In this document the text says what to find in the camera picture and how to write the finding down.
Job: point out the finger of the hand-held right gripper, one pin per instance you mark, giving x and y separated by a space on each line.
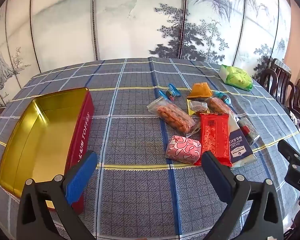
291 153

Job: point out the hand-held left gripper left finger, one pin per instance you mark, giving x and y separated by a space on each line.
82 177

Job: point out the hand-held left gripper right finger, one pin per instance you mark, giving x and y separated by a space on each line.
217 177

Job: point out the white and blue cracker packet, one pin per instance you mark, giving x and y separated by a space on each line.
240 150

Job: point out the pink patterned snack packet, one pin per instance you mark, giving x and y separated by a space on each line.
183 148

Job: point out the dark snack packet red label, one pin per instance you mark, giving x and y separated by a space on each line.
248 132

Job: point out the red and gold tin box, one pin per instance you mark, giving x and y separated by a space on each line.
40 135

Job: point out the small clear bag orange snacks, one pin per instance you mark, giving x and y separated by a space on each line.
217 105

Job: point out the yellow snack packet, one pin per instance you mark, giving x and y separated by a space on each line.
197 107

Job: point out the long clear bag orange snacks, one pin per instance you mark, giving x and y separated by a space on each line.
173 116

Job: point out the blue candy wrapper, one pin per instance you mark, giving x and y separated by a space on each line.
173 90
168 96
223 98

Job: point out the orange snack packet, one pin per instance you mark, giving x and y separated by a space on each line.
200 91

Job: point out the dark wooden chairs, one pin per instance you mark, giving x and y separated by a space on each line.
293 118

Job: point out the blue plaid tablecloth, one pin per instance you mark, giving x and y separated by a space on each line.
130 180

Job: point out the green snack bag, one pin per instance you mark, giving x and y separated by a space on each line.
236 78

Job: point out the ink painting folding screen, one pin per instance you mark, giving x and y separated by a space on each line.
115 17

